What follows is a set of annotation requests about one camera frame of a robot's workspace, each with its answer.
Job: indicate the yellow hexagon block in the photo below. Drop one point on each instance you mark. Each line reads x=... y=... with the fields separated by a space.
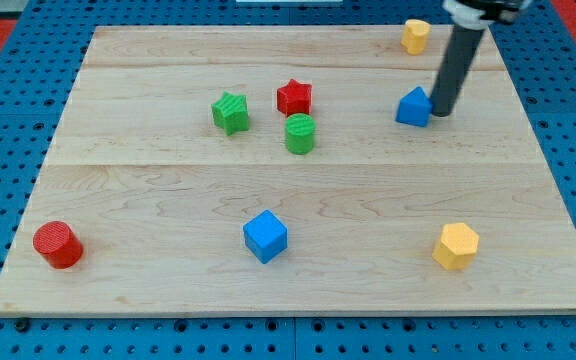
x=456 y=246

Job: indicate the blue triangle block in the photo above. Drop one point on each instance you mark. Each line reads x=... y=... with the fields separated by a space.
x=414 y=108

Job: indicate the blue cube block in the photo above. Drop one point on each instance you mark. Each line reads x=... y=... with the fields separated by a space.
x=265 y=236

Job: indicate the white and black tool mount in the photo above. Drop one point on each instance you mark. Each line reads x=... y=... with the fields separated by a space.
x=480 y=14

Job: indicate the green star block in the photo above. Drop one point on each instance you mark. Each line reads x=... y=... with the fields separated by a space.
x=230 y=113

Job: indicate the yellow heart block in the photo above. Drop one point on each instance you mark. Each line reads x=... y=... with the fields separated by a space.
x=415 y=36

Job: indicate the red star block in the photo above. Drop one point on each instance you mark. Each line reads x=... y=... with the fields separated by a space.
x=294 y=97

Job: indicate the wooden board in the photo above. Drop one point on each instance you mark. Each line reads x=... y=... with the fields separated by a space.
x=158 y=194

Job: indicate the red cylinder block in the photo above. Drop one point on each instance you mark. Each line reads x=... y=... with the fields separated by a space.
x=57 y=244

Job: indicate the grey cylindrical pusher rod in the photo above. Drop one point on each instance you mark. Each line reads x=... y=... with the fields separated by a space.
x=456 y=63

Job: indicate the green cylinder block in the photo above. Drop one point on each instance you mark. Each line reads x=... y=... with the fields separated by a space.
x=299 y=133

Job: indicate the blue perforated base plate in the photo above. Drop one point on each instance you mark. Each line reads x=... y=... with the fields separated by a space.
x=39 y=59

